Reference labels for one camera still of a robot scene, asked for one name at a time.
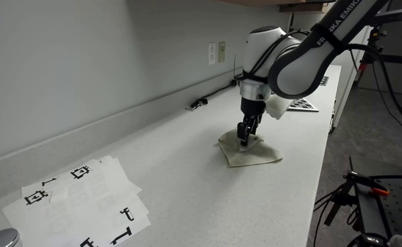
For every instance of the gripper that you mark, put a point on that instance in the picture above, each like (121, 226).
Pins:
(253, 105)

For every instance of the beige cloth towel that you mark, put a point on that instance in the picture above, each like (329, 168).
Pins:
(252, 154)

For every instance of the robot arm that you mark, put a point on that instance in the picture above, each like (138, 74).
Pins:
(290, 72)

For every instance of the large checkerboard calibration board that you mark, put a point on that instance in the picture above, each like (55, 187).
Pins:
(302, 104)

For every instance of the small checkerboard calibration board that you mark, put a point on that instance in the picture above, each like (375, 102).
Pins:
(324, 81)

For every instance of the heap of printed paper sheets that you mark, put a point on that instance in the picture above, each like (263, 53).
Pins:
(84, 202)

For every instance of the round silver metal lid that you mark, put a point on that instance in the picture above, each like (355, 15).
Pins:
(0, 239)

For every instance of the beige wall switch plate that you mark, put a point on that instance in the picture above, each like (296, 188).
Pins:
(221, 51)

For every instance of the white wall socket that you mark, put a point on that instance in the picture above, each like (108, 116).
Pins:
(211, 54)

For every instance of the camera on tripod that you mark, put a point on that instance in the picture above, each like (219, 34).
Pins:
(376, 37)

